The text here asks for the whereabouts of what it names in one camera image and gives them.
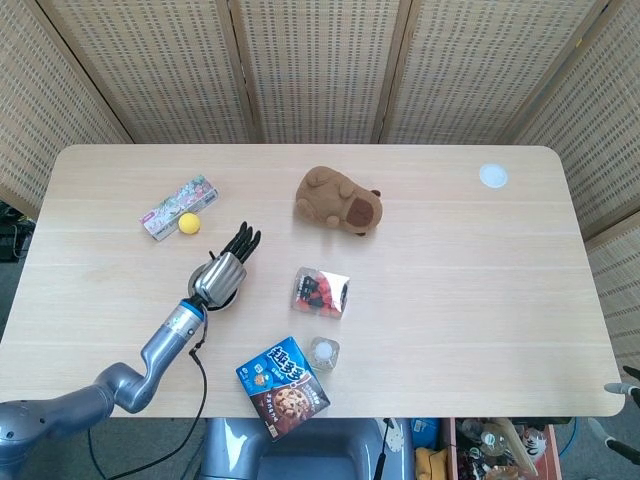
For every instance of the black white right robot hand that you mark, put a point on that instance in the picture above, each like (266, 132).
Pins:
(622, 388)

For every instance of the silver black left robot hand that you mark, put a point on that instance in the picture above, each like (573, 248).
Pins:
(222, 280)

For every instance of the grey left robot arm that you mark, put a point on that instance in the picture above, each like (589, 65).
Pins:
(125, 375)

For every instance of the beige ceramic bowl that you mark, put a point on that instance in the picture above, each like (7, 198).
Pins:
(231, 301)

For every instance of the yellow foam ball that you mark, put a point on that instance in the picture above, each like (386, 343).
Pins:
(189, 223)

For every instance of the floral toothpaste box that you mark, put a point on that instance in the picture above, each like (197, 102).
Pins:
(175, 205)

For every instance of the clear box of red black capsules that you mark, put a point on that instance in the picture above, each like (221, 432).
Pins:
(320, 295)

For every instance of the blue chocolate chip cookie box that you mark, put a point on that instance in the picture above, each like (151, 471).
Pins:
(280, 385)

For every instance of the clear bottle with green label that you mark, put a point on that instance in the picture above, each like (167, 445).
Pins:
(325, 352)

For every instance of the brown capybara plush toy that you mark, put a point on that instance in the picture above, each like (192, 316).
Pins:
(325, 200)

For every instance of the red crate of clutter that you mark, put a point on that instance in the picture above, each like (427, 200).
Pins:
(500, 450)

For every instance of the grey robot torso base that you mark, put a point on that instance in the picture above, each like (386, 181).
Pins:
(300, 452)

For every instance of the blue packet under table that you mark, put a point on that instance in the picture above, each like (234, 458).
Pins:
(425, 430)

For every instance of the yellow cloth bag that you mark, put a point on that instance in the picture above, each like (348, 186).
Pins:
(430, 462)

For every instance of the woven rattan folding screen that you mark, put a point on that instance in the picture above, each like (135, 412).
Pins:
(320, 70)

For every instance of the white round desk grommet cap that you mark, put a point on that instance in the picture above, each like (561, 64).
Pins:
(494, 175)

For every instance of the white perforated bracket plate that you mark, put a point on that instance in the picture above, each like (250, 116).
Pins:
(395, 437)

